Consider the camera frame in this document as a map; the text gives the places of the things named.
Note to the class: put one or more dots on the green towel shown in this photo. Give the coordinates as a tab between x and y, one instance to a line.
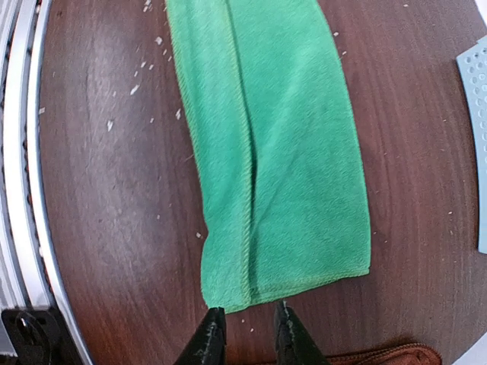
276	148

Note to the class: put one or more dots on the light blue plastic basket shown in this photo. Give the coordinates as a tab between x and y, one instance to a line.
472	69

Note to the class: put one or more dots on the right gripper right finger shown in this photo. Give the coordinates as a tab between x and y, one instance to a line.
293	343

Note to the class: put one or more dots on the aluminium front rail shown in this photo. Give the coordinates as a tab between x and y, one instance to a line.
30	275

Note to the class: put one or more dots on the brown towel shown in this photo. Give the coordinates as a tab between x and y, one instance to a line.
412	353

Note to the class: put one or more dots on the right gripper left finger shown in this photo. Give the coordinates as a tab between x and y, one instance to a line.
207	346

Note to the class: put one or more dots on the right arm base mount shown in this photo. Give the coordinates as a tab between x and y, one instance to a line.
40	336

